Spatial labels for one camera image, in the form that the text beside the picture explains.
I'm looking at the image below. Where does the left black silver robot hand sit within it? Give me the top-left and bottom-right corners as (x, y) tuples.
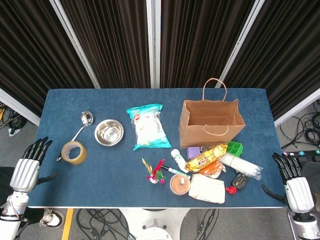
(9, 136), (58, 193)

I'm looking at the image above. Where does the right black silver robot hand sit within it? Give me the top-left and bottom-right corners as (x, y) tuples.
(260, 152), (315, 215)

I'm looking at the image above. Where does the clear plastic straw bundle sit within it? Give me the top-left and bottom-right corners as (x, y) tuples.
(218, 152), (263, 180)

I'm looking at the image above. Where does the green plastic grid tray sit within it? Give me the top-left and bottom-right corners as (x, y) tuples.
(226, 141), (245, 158)

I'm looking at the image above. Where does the yellow biscuit packet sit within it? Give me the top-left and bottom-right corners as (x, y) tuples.
(184, 142), (229, 173)

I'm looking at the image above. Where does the brown cup with lid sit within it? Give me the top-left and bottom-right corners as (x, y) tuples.
(169, 173), (192, 196)

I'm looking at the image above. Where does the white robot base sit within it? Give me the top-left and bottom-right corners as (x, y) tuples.
(119, 207), (191, 240)

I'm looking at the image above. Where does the white sneaker with laces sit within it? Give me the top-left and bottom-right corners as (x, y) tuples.
(39, 209), (65, 229)

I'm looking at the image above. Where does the black key fob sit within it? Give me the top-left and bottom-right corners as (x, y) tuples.
(231, 172), (249, 190)

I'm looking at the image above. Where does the brown packing tape roll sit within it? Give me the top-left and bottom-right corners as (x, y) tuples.
(61, 140), (88, 166)

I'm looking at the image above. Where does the yellow floor tape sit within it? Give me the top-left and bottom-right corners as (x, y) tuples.
(61, 208), (75, 240)

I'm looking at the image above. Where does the stainless steel ladle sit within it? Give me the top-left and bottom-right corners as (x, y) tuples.
(56, 110), (95, 162)

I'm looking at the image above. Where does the orange snack packet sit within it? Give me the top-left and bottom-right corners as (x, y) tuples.
(199, 161), (227, 179)

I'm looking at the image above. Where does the white paper pouch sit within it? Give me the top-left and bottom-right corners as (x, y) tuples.
(187, 173), (226, 205)

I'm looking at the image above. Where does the stainless steel bowl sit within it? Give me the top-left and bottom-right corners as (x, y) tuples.
(94, 119), (125, 147)

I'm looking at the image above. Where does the purple cube box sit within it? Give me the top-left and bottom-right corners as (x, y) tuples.
(186, 146), (201, 161)

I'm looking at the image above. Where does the black pleated curtain panel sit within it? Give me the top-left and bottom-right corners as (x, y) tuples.
(223, 0), (320, 121)
(159, 0), (257, 89)
(0, 0), (95, 117)
(59, 0), (151, 89)

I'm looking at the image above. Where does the small white plastic bottle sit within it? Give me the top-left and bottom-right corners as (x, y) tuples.
(170, 148), (190, 174)

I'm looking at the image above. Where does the teal pen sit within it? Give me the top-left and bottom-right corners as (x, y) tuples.
(160, 164), (191, 179)

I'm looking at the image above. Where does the colourful feather shuttlecock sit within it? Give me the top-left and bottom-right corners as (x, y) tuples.
(141, 157), (168, 185)

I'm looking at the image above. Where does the teal white snack bag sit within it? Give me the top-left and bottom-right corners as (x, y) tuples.
(125, 103), (173, 152)

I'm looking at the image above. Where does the black floor cable bundle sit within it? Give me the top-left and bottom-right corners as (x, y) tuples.
(74, 208), (137, 240)
(0, 101), (28, 136)
(279, 99), (320, 151)
(193, 208), (221, 240)

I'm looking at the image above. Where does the white partition base rail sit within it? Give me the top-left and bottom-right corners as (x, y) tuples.
(0, 87), (41, 126)
(273, 88), (320, 128)

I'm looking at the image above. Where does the brown paper bag with handles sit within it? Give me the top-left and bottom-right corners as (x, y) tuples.
(178, 77), (247, 150)

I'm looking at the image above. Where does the white partition frame post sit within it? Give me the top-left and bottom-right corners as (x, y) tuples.
(146, 0), (162, 89)
(215, 0), (266, 89)
(49, 0), (101, 89)

